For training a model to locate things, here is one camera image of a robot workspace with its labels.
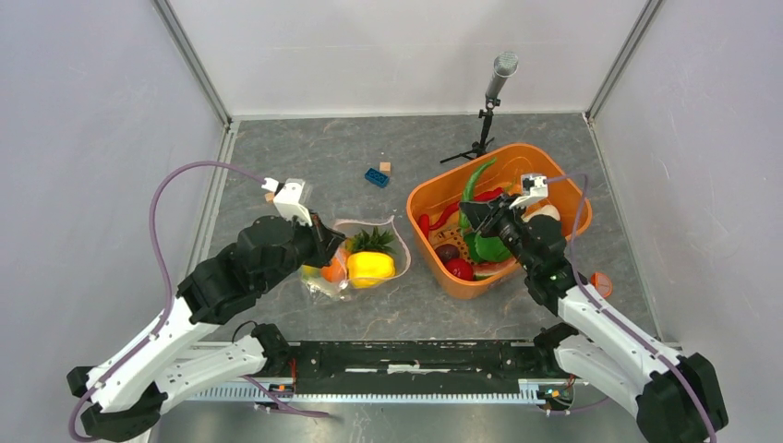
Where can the toy pineapple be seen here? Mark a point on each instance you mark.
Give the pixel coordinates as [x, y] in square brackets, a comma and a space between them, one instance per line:
[376, 240]

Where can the toy watermelon slice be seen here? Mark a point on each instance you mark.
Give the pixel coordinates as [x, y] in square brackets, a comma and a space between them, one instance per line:
[487, 269]

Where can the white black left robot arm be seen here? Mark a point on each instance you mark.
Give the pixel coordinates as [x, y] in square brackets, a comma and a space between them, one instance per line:
[127, 395]

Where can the toy lemon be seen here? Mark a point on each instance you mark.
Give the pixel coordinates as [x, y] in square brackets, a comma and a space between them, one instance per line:
[310, 273]

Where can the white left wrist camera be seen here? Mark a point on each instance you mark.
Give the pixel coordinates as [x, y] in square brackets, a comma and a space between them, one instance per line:
[289, 199]

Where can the blue lego brick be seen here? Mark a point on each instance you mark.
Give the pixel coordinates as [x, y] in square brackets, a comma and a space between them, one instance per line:
[377, 178]

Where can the grey microphone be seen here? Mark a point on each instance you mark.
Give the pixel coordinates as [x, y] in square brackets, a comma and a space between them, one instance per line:
[505, 65]

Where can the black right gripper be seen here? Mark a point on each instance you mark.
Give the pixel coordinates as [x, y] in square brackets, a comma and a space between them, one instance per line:
[485, 217]

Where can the dark purple toy fruit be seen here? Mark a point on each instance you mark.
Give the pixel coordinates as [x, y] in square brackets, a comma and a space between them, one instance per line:
[447, 252]

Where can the short red toy chili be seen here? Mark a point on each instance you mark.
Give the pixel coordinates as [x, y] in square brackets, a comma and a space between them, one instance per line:
[423, 223]

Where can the green toy cucumber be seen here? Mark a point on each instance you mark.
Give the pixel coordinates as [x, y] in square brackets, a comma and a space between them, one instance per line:
[469, 192]

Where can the clear pink-dotted zip bag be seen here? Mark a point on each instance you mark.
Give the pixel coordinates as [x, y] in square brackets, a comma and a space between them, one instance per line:
[343, 291]

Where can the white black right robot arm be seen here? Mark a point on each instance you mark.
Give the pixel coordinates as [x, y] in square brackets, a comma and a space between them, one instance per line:
[673, 397]

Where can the toy bok choy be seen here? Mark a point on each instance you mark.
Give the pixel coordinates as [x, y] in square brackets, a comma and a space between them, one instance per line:
[497, 232]

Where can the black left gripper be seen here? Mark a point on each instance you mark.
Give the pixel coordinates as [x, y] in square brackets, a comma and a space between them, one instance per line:
[327, 242]

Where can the tan plastic toy crate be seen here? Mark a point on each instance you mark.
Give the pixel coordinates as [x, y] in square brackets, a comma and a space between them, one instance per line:
[451, 234]

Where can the yellow toy banana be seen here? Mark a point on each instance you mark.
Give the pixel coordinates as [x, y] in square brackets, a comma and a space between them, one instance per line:
[369, 269]

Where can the orange toy slice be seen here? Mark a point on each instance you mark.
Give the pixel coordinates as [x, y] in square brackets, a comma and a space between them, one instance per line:
[602, 283]

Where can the red toy tomato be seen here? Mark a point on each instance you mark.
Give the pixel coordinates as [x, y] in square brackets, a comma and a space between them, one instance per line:
[460, 269]

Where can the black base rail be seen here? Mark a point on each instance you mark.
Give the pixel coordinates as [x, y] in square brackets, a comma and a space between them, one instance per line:
[412, 367]

